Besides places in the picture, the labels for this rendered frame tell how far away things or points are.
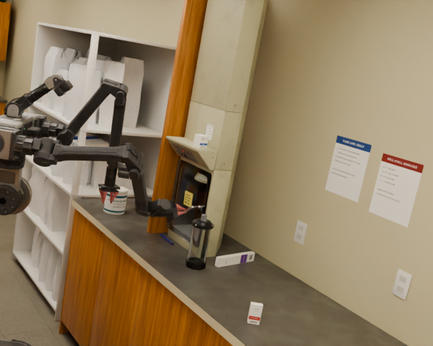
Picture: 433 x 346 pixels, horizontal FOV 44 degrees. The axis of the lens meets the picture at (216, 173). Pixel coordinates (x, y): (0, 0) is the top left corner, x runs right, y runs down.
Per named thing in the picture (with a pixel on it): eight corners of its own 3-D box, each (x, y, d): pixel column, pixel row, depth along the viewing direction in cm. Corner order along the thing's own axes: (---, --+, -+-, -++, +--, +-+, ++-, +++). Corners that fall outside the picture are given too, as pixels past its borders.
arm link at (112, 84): (108, 70, 267) (105, 77, 258) (130, 88, 272) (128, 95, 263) (57, 132, 283) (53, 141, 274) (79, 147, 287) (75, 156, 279)
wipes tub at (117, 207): (119, 208, 339) (122, 185, 336) (128, 215, 329) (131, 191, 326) (99, 208, 331) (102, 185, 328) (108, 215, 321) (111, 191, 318)
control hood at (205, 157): (181, 154, 295) (183, 136, 293) (214, 170, 270) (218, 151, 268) (162, 154, 288) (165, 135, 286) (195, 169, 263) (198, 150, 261)
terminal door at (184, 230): (168, 228, 303) (180, 158, 295) (198, 248, 279) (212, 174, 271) (167, 228, 302) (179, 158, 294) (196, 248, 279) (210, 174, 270)
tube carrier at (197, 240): (204, 260, 274) (211, 220, 270) (207, 269, 264) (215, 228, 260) (183, 258, 272) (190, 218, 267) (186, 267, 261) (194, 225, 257)
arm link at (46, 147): (30, 137, 228) (27, 147, 225) (55, 141, 229) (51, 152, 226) (32, 149, 235) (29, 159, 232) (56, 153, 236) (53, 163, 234)
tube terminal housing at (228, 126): (203, 233, 320) (227, 105, 304) (236, 255, 294) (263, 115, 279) (167, 235, 305) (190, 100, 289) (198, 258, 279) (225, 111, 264)
